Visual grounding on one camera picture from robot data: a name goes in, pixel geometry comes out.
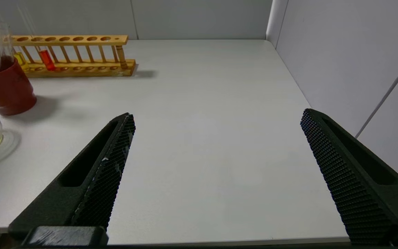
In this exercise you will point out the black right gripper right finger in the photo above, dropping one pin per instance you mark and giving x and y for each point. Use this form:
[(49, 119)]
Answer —
[(358, 180)]

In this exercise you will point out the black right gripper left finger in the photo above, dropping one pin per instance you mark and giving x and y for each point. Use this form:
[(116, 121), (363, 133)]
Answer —
[(95, 180)]

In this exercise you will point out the empty glass test tube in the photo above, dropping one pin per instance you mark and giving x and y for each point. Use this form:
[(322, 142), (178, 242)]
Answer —
[(6, 45)]

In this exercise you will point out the wooden test tube rack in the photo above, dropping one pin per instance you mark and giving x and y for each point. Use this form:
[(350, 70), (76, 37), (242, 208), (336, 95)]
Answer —
[(126, 67)]

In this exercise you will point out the test tube pale yellow liquid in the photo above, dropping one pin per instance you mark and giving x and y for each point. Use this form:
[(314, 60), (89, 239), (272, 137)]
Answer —
[(21, 59)]

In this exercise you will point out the test tube red liquid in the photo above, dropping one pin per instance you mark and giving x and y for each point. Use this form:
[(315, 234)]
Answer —
[(47, 60)]

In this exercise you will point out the red plastic cup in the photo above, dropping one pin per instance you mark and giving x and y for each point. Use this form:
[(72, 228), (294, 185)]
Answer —
[(8, 93)]

